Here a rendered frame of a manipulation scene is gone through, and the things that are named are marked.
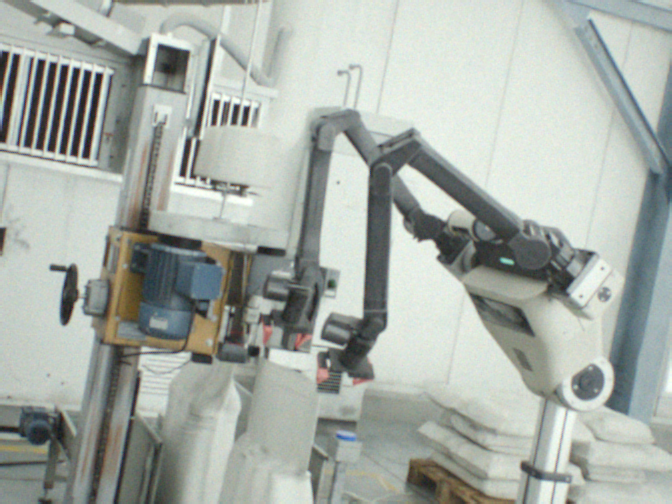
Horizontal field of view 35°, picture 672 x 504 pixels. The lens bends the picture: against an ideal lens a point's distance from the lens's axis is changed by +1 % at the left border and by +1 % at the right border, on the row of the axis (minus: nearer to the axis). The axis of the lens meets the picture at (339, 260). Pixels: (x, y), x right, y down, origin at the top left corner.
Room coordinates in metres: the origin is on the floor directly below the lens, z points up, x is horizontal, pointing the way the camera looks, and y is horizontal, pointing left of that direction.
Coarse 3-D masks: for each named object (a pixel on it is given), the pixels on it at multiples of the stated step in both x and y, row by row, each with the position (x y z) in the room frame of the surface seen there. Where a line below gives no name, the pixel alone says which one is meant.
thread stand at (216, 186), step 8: (256, 16) 3.01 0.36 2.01; (256, 24) 3.01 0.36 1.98; (248, 64) 3.01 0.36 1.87; (248, 72) 3.01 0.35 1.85; (248, 80) 3.01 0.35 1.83; (240, 104) 3.01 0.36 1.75; (240, 112) 3.01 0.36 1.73; (240, 120) 3.01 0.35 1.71; (200, 184) 3.09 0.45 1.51; (208, 184) 3.08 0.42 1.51; (216, 184) 3.10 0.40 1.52; (224, 184) 3.13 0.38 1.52; (224, 192) 3.00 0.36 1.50; (232, 192) 2.95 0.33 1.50; (240, 192) 2.83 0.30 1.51; (248, 192) 2.85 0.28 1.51; (256, 192) 2.88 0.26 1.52; (224, 200) 3.00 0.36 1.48; (224, 208) 3.01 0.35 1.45; (224, 216) 3.01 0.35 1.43
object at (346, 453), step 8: (336, 440) 3.06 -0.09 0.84; (344, 440) 3.06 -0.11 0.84; (328, 448) 3.10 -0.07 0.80; (336, 448) 3.05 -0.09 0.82; (344, 448) 3.05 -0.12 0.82; (352, 448) 3.06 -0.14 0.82; (360, 448) 3.07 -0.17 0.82; (336, 456) 3.04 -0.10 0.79; (344, 456) 3.05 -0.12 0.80; (352, 456) 3.06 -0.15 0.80
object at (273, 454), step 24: (264, 360) 2.98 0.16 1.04; (264, 384) 2.79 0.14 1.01; (288, 384) 2.69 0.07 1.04; (312, 384) 2.74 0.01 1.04; (264, 408) 2.76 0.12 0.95; (288, 408) 2.68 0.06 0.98; (312, 408) 2.60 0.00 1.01; (264, 432) 2.74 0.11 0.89; (288, 432) 2.66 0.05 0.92; (312, 432) 2.58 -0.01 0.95; (240, 456) 2.82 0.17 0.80; (264, 456) 2.74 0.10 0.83; (288, 456) 2.65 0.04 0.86; (240, 480) 2.75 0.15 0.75; (264, 480) 2.65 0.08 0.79; (288, 480) 2.64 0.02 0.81
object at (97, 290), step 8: (88, 280) 2.98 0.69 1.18; (96, 280) 2.95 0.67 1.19; (104, 280) 2.98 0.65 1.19; (88, 288) 2.97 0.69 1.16; (96, 288) 2.92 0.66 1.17; (104, 288) 2.94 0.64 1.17; (88, 296) 2.94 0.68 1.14; (96, 296) 2.92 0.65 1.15; (104, 296) 2.93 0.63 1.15; (88, 304) 2.92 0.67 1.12; (96, 304) 2.92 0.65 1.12; (104, 304) 2.93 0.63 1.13; (88, 312) 2.93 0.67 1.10; (96, 312) 2.93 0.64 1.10; (104, 312) 2.94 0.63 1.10
